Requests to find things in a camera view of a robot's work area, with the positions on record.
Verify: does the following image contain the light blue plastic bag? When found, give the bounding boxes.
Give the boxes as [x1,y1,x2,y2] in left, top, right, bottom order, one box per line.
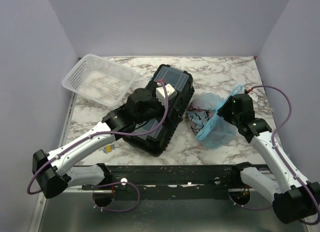
[187,92,237,149]

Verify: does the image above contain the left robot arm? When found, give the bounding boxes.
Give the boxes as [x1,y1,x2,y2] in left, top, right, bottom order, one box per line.
[31,86,169,198]

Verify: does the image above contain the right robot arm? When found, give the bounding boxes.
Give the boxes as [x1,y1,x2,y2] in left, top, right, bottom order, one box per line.
[217,94,320,224]

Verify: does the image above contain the black plastic toolbox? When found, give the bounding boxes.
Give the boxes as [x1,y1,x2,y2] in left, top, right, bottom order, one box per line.
[123,64,195,157]

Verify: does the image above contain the white perforated plastic basket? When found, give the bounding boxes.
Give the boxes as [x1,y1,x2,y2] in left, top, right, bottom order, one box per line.
[61,54,137,107]

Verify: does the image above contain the small yellow metal connector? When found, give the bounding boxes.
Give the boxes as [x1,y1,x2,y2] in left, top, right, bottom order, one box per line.
[103,144,116,154]

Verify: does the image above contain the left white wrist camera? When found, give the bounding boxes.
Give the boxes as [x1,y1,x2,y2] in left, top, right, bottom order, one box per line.
[155,83,178,104]

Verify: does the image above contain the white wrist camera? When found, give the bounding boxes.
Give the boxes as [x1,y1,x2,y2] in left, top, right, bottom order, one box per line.
[248,92,259,102]
[155,83,178,104]

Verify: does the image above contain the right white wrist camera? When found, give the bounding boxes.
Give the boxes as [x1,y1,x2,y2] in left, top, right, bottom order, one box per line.
[248,92,259,102]

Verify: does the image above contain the black mounting base rail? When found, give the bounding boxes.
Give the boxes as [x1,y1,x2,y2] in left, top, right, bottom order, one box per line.
[82,164,271,200]

